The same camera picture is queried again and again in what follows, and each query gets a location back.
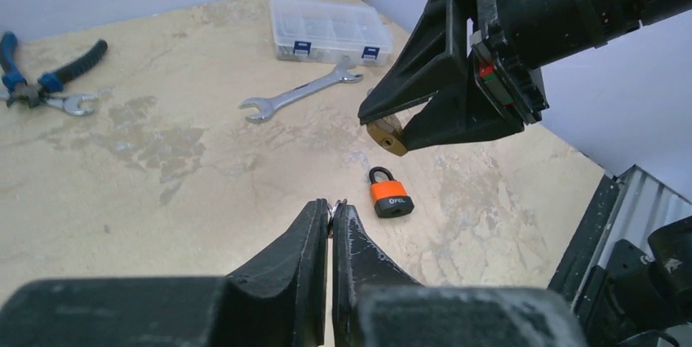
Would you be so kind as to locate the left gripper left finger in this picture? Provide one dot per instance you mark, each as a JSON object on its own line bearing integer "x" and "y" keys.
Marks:
{"x": 277, "y": 298}

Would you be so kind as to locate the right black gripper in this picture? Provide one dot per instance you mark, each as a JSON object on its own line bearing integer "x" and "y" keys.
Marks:
{"x": 517, "y": 38}

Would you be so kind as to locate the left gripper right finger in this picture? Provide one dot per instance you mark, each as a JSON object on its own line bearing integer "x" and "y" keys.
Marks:
{"x": 377, "y": 303}

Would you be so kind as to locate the brass padlock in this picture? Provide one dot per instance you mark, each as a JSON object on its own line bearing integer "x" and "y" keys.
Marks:
{"x": 387, "y": 132}

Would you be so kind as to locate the orange black padlock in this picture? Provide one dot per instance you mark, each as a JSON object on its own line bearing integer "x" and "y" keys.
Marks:
{"x": 389, "y": 196}

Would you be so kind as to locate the small silver key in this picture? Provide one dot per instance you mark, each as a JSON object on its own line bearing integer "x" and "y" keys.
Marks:
{"x": 333, "y": 211}

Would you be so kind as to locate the large silver wrench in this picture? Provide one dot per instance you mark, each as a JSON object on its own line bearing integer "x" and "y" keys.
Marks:
{"x": 265, "y": 108}

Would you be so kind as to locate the clear plastic organizer box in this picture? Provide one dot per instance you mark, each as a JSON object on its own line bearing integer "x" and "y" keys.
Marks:
{"x": 322, "y": 31}

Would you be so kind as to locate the small silver wrench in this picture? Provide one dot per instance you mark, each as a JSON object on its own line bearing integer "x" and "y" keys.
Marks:
{"x": 32, "y": 98}

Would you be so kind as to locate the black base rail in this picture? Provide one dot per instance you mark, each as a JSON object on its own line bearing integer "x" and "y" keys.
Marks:
{"x": 596, "y": 242}

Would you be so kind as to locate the aluminium frame rail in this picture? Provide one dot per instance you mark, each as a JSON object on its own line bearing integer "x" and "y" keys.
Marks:
{"x": 649, "y": 205}

